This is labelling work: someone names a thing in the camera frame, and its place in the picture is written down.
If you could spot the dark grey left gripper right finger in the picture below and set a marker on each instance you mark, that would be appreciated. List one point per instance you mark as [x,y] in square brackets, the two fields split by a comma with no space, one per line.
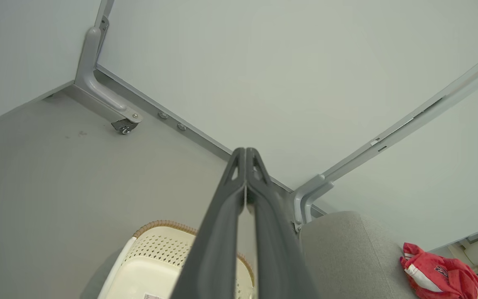
[278,241]

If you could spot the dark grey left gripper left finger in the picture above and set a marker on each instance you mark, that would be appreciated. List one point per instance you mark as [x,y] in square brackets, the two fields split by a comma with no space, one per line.
[218,232]

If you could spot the red clothing with black-white print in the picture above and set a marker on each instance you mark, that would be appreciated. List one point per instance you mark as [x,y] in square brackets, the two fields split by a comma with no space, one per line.
[442,274]

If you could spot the cream perforated laundry basket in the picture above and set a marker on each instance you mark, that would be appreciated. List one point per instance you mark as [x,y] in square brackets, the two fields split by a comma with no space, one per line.
[152,265]

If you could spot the white label in basket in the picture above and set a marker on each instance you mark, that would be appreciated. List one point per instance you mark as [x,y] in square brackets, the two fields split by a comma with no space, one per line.
[152,296]

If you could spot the round grey bolt head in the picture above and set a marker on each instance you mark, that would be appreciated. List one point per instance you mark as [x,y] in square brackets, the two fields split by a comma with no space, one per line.
[163,116]
[181,127]

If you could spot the small grey caster wheel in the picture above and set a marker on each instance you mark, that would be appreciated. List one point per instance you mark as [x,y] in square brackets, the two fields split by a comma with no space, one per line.
[125,126]

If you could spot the grey partition leg with caster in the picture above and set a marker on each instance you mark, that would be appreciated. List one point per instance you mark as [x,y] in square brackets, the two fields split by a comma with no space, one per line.
[98,79]

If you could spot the grey partition corner bracket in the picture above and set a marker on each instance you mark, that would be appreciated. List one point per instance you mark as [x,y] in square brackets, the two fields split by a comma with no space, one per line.
[307,195]

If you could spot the grey partition base rail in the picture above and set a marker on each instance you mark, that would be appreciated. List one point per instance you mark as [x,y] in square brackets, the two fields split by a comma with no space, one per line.
[189,128]

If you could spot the grey partition frame post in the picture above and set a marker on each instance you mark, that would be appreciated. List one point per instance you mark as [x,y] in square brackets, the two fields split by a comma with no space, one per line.
[421,114]

